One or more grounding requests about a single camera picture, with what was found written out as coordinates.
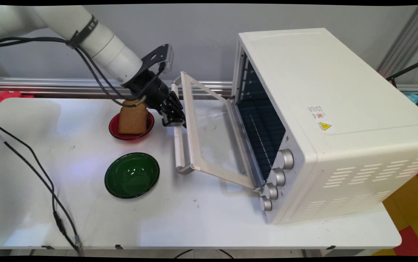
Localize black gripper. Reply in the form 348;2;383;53
123;69;187;128

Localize glass oven door with handle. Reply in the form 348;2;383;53
171;71;266;191

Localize brown bread slice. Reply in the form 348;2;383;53
118;99;149;135

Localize red bowl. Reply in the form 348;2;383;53
109;111;155;141

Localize green bowl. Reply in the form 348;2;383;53
104;152;160;199

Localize silver oven knob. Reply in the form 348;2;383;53
259;196;273;212
263;183;279;201
276;148;295;170
269;167;287;187

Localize white label with red mark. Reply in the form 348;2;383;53
307;106;326;119

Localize white toaster oven body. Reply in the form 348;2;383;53
231;28;418;224

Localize red plastic object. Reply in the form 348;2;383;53
0;91;35;114

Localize black stand rods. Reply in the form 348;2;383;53
386;56;418;108

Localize grey vertical metal profile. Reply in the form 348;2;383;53
376;5;418;79

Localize red and yellow floor mat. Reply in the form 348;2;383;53
372;164;418;256

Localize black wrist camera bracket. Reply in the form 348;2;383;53
142;44;175;73

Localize dark oven wire rack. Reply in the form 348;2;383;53
238;55;287;179

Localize black arm strap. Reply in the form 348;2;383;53
66;15;99;49

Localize aluminium rail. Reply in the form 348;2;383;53
0;76;418;99

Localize black cable under table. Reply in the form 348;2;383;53
174;249;234;259

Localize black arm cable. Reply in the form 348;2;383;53
0;36;147;108
0;38;166;102

